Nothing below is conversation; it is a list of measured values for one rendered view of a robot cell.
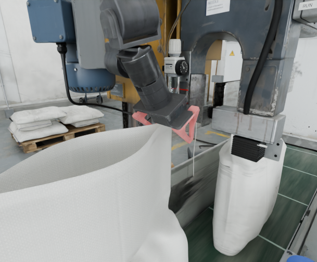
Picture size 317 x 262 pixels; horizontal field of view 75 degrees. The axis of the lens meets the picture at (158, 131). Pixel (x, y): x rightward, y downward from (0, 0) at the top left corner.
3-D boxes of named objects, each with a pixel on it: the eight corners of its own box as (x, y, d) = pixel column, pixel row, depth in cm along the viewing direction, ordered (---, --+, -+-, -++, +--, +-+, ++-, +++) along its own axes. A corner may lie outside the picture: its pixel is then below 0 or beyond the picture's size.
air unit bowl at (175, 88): (174, 102, 51) (174, 76, 49) (165, 100, 53) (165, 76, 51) (181, 100, 53) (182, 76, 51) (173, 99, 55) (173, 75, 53)
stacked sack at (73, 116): (64, 126, 299) (63, 117, 295) (55, 120, 330) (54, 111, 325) (105, 118, 341) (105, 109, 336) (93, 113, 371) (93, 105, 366)
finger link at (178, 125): (181, 126, 49) (168, 93, 43) (207, 133, 44) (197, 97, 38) (164, 146, 46) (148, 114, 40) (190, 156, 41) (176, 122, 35)
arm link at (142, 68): (128, 57, 31) (155, 38, 33) (109, 54, 36) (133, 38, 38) (146, 94, 35) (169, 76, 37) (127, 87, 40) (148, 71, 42)
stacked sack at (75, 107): (54, 121, 328) (52, 111, 323) (47, 115, 359) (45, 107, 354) (93, 114, 369) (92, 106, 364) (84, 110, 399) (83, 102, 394)
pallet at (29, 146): (25, 153, 271) (22, 143, 266) (11, 138, 326) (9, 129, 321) (105, 132, 350) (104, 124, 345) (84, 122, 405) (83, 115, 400)
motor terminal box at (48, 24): (65, 52, 47) (57, -6, 43) (33, 53, 51) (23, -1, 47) (88, 53, 55) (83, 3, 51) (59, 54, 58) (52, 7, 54)
